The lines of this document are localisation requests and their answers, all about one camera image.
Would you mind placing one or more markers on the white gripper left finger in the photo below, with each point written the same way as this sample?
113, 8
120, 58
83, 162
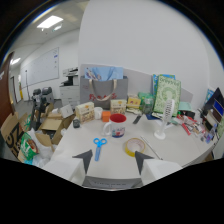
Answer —
68, 166

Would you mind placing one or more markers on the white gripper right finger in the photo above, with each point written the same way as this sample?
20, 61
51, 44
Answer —
154, 169

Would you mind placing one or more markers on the white handheld fan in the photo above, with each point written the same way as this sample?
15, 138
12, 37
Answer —
165, 116

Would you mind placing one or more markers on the yellow tape roll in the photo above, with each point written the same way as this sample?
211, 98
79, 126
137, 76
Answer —
134, 147

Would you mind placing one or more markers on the black small device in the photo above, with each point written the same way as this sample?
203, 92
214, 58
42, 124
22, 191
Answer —
76, 123

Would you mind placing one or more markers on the open cardboard box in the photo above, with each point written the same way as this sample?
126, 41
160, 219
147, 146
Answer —
53, 125

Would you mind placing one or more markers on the green snack bag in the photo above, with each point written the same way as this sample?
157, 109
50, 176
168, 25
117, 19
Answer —
28, 146

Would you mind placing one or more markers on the cream printed tea box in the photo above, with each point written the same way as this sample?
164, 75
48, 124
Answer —
84, 112

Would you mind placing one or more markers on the white mug red interior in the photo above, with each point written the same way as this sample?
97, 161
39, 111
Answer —
115, 126

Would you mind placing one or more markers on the small white cup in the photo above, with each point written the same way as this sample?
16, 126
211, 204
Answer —
98, 113

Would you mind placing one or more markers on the orange cube box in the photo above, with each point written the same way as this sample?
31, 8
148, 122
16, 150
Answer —
106, 116

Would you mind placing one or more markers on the large printed cardboard box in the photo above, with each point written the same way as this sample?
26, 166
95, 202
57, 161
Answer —
12, 133

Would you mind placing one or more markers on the green plastic packet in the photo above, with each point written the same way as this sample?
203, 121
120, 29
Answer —
146, 102

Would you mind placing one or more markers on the yellow small box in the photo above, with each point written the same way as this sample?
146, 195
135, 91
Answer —
134, 102

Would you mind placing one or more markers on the black office chair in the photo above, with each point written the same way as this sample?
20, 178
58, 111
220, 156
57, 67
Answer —
42, 100

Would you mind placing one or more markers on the cream printed carton box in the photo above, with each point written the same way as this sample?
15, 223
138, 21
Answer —
118, 106

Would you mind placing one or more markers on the green patterned book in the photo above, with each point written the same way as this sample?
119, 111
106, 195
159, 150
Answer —
167, 94

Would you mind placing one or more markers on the white office printer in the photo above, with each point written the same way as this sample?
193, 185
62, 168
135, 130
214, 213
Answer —
70, 86

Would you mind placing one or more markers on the grey tote bag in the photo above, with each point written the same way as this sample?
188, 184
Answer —
103, 90

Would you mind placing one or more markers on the black display box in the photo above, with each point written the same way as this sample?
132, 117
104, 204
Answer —
213, 106

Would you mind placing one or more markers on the brown wooden door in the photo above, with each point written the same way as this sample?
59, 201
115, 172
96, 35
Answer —
6, 90

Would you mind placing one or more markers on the ceiling light panel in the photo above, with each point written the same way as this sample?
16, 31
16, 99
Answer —
50, 22

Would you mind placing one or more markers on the wall whiteboard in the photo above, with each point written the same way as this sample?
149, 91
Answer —
40, 68

